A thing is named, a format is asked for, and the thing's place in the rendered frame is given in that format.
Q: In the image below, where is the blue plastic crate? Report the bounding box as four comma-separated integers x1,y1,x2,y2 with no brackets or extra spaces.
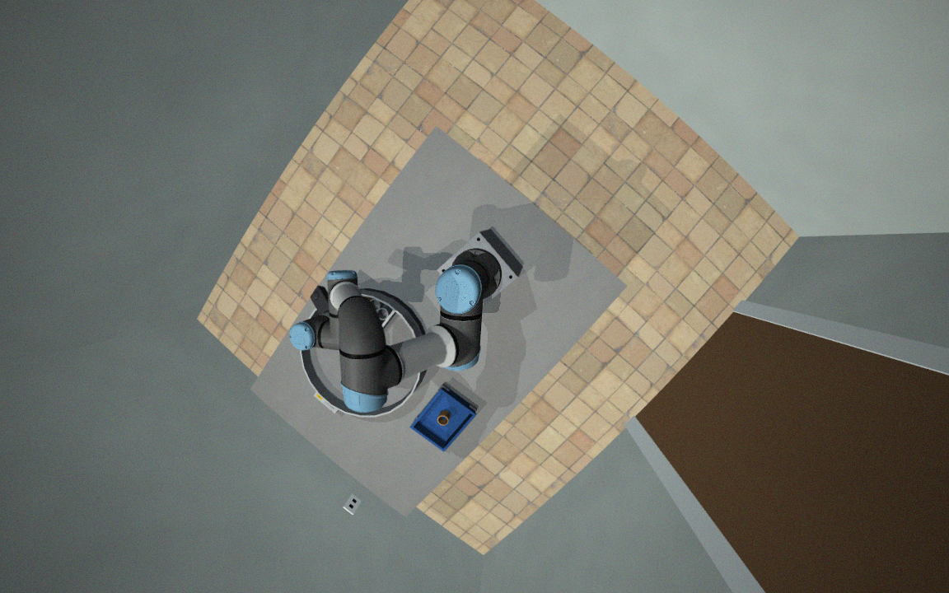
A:
410,383,477,452

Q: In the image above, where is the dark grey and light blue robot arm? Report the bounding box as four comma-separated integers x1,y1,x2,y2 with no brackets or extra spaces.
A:
290,249,502,413

